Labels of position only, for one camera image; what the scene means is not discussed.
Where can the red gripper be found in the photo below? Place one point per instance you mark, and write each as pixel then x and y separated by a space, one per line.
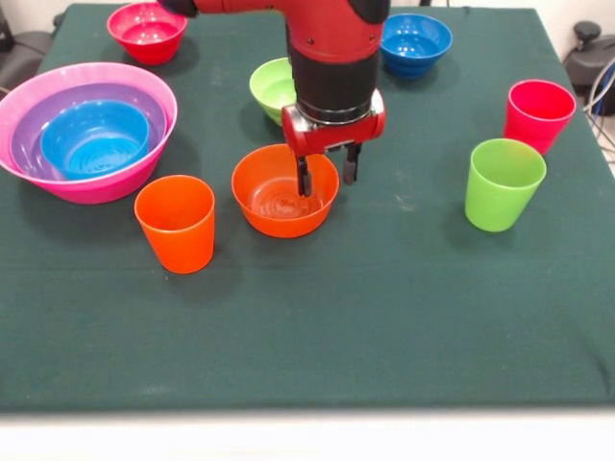
pixel 331 137

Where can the orange bowl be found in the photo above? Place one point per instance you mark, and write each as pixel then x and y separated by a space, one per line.
pixel 283 218

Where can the green bowl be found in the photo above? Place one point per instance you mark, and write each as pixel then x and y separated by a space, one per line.
pixel 269 91

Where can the small pinkish red bowl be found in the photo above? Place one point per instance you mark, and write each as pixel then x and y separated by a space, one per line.
pixel 146 43

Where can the large pink bowl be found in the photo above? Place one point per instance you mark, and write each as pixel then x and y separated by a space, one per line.
pixel 96 189

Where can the light blue bowl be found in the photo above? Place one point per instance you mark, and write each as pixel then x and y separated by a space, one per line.
pixel 96 153

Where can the purple bowl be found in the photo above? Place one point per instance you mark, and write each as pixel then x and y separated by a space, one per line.
pixel 24 139

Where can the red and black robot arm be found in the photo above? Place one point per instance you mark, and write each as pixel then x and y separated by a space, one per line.
pixel 331 29

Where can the dark green tablecloth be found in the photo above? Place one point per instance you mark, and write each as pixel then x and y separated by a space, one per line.
pixel 336 312

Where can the dark blue bowl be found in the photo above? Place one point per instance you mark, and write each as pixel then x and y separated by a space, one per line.
pixel 415 48

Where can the orange cup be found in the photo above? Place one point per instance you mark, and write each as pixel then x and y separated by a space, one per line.
pixel 182 240

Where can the green cup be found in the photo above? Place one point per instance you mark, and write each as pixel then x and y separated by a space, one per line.
pixel 495 201

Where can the pinkish red cup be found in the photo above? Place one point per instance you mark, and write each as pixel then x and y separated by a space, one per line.
pixel 538 120

